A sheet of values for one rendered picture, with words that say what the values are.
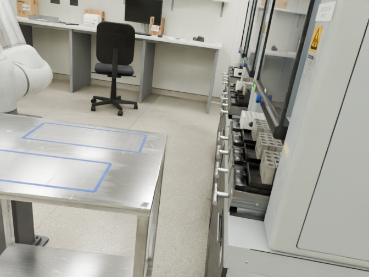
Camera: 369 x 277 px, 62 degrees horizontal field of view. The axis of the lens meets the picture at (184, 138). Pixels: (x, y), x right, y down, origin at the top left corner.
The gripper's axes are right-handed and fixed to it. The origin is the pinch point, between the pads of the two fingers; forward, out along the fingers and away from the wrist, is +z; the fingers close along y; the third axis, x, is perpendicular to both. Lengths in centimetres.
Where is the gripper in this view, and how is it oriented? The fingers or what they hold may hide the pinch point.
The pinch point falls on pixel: (65, 1)
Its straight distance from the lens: 126.3
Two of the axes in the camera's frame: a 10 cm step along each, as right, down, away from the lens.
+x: 9.8, 1.6, -0.7
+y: -1.3, 3.5, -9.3
